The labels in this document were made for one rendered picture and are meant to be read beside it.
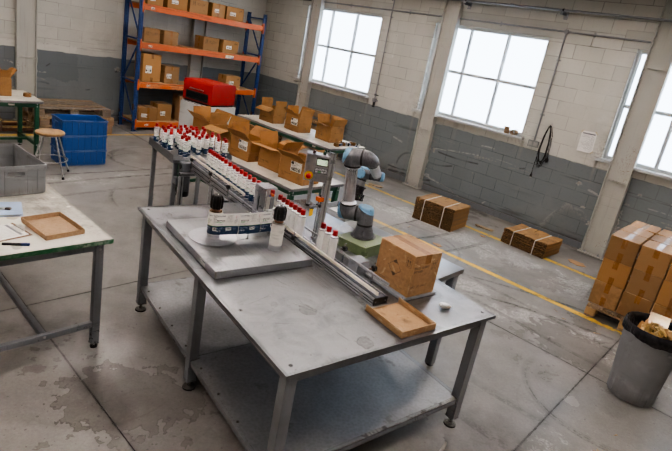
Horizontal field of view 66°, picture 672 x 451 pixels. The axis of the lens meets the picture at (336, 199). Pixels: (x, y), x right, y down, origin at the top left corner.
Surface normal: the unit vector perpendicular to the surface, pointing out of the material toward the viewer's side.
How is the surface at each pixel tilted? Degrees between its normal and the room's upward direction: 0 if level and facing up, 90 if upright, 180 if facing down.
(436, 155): 90
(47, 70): 90
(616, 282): 92
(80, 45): 90
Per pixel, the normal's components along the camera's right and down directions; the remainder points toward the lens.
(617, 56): -0.68, 0.09
